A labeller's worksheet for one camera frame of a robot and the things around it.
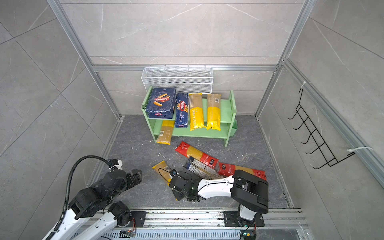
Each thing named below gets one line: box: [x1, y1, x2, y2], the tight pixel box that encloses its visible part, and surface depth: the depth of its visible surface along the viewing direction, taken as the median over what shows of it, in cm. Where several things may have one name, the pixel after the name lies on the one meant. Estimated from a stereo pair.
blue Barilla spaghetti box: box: [174, 93, 189, 128], surface depth 83 cm
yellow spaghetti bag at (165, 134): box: [156, 120, 175, 145], surface depth 92 cm
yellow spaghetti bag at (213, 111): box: [206, 94, 221, 131], surface depth 81 cm
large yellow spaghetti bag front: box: [151, 160, 172, 186], surface depth 90 cm
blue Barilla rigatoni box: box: [146, 88, 176, 119], surface depth 83 cm
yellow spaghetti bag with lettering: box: [188, 93, 206, 131], surface depth 83 cm
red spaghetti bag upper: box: [175, 141, 220, 169], surface depth 97 cm
